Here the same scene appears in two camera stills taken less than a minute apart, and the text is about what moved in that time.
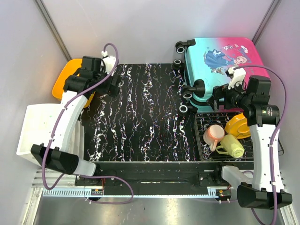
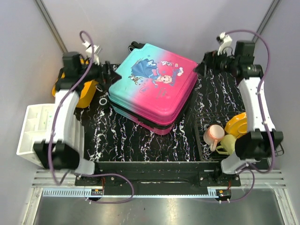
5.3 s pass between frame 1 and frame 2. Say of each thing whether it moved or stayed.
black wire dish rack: stayed
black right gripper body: moved
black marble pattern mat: stayed
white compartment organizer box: stayed
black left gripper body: moved
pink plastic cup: stayed
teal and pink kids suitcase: moved
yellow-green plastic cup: stayed
